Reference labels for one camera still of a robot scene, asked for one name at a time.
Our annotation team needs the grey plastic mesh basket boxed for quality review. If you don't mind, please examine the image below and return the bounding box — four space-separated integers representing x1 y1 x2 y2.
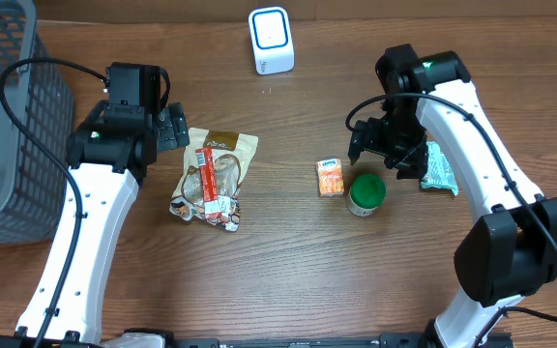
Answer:
0 0 74 244

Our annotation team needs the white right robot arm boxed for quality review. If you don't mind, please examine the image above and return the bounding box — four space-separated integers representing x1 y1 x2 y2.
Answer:
345 44 557 347

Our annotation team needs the red stick packet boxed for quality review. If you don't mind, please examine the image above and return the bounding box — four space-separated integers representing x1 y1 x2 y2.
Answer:
195 147 222 220

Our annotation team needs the orange tissue pack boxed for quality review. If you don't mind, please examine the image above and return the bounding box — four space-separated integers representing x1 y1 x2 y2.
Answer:
316 158 344 197

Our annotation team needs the beige snack bag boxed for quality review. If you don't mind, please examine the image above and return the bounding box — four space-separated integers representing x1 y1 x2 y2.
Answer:
169 128 258 232

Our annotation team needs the green lid jar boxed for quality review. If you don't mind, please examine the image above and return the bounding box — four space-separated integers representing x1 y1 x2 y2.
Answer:
346 174 386 218

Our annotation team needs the teal snack packet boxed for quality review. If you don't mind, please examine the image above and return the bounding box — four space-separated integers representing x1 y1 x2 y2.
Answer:
420 141 459 196

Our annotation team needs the white barcode scanner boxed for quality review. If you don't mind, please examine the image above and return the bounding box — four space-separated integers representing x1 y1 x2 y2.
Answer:
248 6 295 75

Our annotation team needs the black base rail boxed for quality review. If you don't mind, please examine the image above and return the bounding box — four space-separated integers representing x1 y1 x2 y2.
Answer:
0 328 515 348

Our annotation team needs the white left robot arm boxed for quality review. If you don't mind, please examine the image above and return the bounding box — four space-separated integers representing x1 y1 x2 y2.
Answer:
12 63 190 347

